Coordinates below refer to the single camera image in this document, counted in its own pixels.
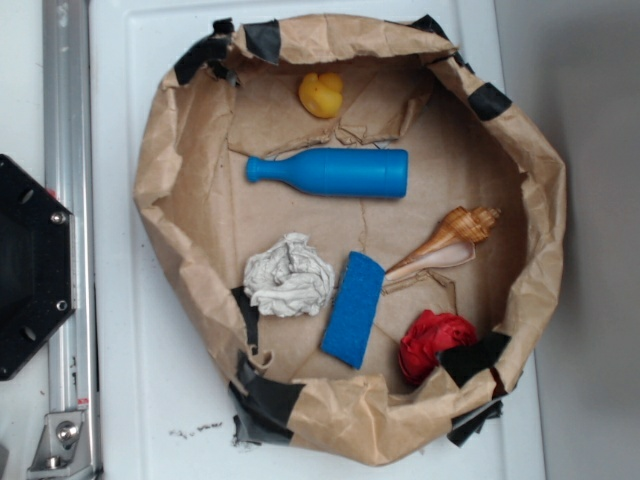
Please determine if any blue rectangular sponge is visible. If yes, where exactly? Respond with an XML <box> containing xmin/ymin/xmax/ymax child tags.
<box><xmin>321</xmin><ymin>251</ymin><xmax>385</xmax><ymax>369</ymax></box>

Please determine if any crumpled white paper ball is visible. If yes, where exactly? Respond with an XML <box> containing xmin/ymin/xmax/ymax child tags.
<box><xmin>243</xmin><ymin>232</ymin><xmax>335</xmax><ymax>318</ymax></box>

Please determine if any blue plastic bottle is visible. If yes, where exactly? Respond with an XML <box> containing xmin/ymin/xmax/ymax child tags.
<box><xmin>246</xmin><ymin>148</ymin><xmax>409</xmax><ymax>199</ymax></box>

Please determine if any brown spiral seashell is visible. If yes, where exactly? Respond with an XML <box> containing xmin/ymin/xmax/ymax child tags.
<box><xmin>385</xmin><ymin>206</ymin><xmax>501</xmax><ymax>281</ymax></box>

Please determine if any crumpled red paper ball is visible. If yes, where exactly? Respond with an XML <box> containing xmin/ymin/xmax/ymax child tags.
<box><xmin>398</xmin><ymin>310</ymin><xmax>477</xmax><ymax>386</ymax></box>

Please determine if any yellow rubber duck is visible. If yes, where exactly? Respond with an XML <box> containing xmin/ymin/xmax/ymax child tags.
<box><xmin>298</xmin><ymin>72</ymin><xmax>343</xmax><ymax>119</ymax></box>

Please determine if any brown paper bag enclosure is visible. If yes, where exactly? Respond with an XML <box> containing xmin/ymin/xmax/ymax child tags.
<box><xmin>134</xmin><ymin>14</ymin><xmax>566</xmax><ymax>466</ymax></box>

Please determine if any aluminium extrusion rail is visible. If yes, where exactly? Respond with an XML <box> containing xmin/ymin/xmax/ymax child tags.
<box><xmin>42</xmin><ymin>1</ymin><xmax>103</xmax><ymax>479</ymax></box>

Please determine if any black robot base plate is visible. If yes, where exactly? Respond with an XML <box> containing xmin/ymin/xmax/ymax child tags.
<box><xmin>1</xmin><ymin>155</ymin><xmax>75</xmax><ymax>381</ymax></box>

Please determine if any metal corner bracket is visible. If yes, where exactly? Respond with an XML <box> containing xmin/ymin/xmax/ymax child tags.
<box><xmin>26</xmin><ymin>411</ymin><xmax>93</xmax><ymax>479</ymax></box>

